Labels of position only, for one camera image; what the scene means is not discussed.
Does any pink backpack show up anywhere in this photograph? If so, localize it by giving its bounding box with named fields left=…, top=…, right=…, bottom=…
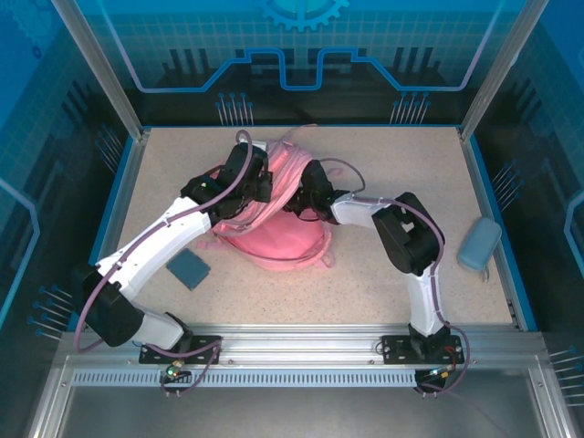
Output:
left=197, top=122, right=338, bottom=275

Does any teal leather wallet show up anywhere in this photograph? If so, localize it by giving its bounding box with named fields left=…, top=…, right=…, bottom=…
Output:
left=165, top=248, right=212, bottom=292

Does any blue table edge trim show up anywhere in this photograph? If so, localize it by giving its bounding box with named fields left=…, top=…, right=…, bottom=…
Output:
left=467, top=134, right=540, bottom=333
left=67, top=134, right=138, bottom=333

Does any blue gear graphic panel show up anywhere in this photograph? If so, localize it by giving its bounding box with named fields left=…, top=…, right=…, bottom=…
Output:
left=54, top=0, right=544, bottom=129

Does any grey-blue glasses case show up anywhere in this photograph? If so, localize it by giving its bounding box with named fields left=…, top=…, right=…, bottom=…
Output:
left=457, top=217, right=503, bottom=271

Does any small green LED board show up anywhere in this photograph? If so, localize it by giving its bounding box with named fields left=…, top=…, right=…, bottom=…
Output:
left=158, top=359, right=192, bottom=383
left=423, top=364, right=459, bottom=383

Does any blue grid side panel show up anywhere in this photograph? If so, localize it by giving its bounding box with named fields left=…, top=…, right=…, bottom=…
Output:
left=0, top=0, right=138, bottom=361
left=469, top=0, right=584, bottom=366

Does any purple robot arm cable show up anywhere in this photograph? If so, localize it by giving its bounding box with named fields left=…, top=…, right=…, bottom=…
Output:
left=314, top=157, right=471, bottom=398
left=75, top=130, right=256, bottom=398

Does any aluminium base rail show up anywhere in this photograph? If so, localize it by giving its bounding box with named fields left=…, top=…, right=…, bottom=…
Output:
left=58, top=322, right=548, bottom=366

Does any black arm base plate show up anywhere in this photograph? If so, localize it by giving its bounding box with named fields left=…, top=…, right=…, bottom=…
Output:
left=380, top=334, right=466, bottom=366
left=138, top=334, right=224, bottom=366

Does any aluminium frame post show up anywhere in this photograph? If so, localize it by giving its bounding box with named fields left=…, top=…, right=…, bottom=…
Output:
left=457, top=0, right=548, bottom=142
left=50, top=0, right=152, bottom=141

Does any slotted grey cable duct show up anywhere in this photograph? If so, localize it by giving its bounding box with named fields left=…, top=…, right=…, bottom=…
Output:
left=71, top=370, right=420, bottom=389

